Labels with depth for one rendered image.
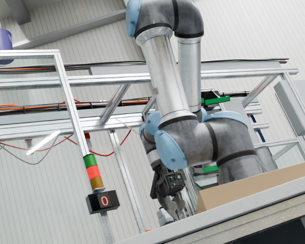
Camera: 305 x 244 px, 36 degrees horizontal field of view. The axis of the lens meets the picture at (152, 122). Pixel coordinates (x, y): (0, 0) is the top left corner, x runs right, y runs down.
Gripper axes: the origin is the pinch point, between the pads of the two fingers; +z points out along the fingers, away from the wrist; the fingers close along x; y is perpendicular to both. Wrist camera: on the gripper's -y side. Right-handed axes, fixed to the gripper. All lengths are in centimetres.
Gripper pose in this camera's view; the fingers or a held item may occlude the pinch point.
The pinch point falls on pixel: (176, 218)
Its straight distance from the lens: 165.2
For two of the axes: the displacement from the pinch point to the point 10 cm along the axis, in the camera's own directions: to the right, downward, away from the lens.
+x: 8.7, -0.9, 4.9
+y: 3.9, -5.0, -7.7
